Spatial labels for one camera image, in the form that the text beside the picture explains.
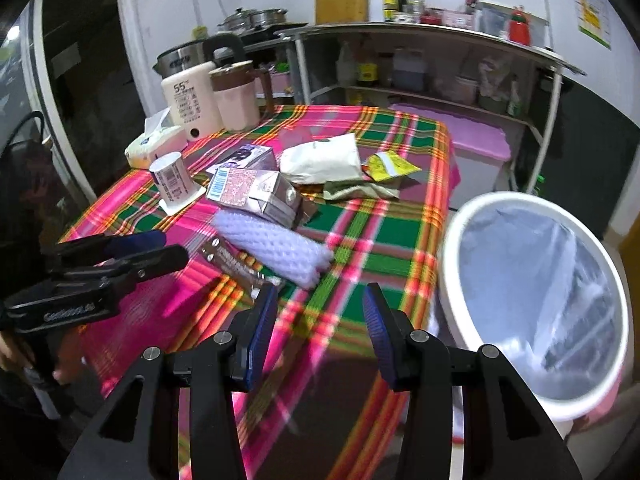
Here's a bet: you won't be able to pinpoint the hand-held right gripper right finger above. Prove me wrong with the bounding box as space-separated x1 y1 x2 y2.
362 282 583 480

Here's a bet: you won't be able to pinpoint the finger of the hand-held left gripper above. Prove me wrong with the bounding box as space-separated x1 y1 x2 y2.
41 230 168 270
47 244 191 292

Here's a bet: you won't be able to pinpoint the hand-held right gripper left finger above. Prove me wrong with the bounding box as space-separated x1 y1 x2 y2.
57 282 279 480

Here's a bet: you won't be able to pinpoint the white yogurt cup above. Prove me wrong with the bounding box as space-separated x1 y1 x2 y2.
149 151 207 216

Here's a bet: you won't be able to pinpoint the brown snack wrapper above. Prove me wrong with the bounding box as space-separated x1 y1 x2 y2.
199 237 286 293

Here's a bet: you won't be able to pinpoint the white foam net sleeve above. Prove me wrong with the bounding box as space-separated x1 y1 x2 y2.
212 210 333 288

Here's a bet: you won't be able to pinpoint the white trash bin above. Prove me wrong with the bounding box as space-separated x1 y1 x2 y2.
436 191 630 441

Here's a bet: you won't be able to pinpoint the pink and brown carton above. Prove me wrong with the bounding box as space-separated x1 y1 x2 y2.
205 167 316 228

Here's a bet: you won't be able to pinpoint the small purple drink carton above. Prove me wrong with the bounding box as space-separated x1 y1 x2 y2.
207 144 278 173

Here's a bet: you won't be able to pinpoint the clear plastic bin liner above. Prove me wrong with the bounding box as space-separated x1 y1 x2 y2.
457 205 613 401

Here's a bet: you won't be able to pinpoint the person's left hand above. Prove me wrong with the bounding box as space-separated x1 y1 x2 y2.
0 332 68 386

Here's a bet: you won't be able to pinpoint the plaid tablecloth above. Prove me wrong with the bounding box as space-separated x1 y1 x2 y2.
57 104 461 480

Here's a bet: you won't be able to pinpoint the white tissue pack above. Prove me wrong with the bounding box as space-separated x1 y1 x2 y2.
124 107 188 170

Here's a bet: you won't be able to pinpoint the white electric kettle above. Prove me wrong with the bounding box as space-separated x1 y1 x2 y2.
161 64 227 142

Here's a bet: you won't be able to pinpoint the pink jug with brown lid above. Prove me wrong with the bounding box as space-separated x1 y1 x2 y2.
209 60 273 132

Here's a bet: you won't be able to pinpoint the yellow snack wrapper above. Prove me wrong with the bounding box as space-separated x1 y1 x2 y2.
362 151 422 182

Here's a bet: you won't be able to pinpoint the silver rice cooker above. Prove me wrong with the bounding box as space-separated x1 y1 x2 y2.
156 34 246 80

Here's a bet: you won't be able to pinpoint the white paper bag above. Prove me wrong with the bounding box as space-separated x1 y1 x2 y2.
279 134 363 186

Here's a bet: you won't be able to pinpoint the pink plastic basket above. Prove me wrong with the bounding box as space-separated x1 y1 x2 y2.
255 62 296 98

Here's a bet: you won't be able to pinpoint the pink lidded storage box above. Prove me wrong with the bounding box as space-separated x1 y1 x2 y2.
389 102 513 211

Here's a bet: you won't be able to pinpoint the steel steamer pot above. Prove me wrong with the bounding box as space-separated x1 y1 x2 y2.
250 7 290 28
217 7 256 33

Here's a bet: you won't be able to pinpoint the black stove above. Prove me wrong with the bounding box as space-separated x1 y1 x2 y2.
240 22 308 45

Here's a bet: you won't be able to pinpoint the pink and white tub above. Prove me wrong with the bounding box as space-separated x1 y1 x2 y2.
452 75 481 103

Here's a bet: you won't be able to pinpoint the dark bottle yellow label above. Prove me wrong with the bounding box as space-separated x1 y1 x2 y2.
356 50 378 87

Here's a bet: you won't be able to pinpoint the large oil jug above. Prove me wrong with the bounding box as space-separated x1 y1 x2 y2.
392 47 426 92

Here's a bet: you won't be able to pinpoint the white plastic jug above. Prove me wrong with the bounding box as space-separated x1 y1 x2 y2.
336 42 358 88

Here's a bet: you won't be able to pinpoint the yellow wooden door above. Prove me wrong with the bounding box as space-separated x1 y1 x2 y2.
617 230 640 283

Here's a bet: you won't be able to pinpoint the green spray bottle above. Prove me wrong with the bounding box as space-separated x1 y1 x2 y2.
507 77 523 117

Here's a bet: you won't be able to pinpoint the black cabinet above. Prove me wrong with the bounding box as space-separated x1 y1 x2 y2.
547 74 640 241

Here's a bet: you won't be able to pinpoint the crumpled plastic bags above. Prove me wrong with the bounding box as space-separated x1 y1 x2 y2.
475 55 516 98

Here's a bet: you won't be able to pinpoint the metal kitchen counter shelf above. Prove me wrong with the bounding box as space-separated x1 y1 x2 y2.
277 21 588 181

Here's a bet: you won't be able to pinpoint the pink utensil container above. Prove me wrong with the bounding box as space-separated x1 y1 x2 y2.
442 9 475 28

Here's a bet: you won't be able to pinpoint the clear plastic storage box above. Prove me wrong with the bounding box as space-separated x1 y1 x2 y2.
475 2 548 46

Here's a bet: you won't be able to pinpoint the red bottle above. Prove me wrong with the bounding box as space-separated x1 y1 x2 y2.
508 5 532 45

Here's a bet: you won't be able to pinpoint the wall calendar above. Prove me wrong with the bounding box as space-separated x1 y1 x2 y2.
570 0 613 51

